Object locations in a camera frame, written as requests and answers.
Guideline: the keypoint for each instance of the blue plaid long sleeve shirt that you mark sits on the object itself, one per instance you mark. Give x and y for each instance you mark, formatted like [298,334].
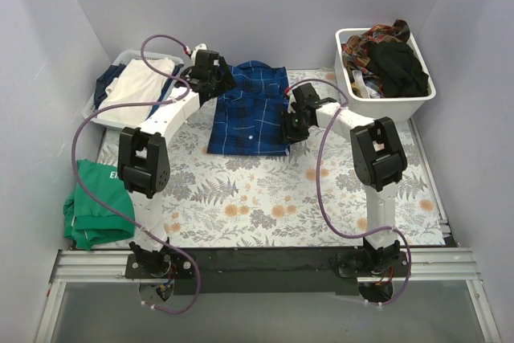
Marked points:
[247,119]

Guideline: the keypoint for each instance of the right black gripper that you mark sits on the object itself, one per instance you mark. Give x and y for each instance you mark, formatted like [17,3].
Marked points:
[289,129]

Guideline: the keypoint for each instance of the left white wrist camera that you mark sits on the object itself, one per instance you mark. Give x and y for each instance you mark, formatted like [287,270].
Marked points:
[199,47]

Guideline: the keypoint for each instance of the black crumpled shirt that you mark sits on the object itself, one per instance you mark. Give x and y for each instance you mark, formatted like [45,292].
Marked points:
[399,71]

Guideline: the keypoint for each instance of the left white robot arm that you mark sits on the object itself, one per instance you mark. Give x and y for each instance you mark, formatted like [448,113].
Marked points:
[143,162]

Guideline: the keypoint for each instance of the floral patterned table mat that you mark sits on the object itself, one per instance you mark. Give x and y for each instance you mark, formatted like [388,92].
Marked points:
[226,201]

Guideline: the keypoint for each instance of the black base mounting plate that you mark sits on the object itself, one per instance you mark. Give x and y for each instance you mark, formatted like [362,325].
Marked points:
[263,269]

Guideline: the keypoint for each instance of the brown plaid crumpled shirt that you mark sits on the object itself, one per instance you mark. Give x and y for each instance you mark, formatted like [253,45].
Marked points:
[355,52]

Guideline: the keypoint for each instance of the white crumpled garment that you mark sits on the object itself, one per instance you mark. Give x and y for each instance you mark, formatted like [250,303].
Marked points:
[364,91]

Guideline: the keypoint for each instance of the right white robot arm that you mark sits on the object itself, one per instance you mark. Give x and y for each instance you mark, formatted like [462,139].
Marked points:
[379,161]

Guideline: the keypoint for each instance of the folded white shirt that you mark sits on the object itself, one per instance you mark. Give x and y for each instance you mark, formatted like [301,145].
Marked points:
[136,83]

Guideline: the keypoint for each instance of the folded green shirt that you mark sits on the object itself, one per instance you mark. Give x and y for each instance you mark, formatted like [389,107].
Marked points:
[88,223]

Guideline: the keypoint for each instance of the aluminium rail frame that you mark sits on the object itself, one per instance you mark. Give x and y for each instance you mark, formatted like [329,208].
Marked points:
[90,299]

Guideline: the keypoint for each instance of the white plastic bin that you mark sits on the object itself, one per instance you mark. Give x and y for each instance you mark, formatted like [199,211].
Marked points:
[398,109]

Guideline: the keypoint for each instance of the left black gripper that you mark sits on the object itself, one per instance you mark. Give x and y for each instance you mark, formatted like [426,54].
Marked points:
[224,76]

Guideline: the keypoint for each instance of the folded navy shirt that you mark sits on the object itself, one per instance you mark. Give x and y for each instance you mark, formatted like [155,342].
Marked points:
[113,71]

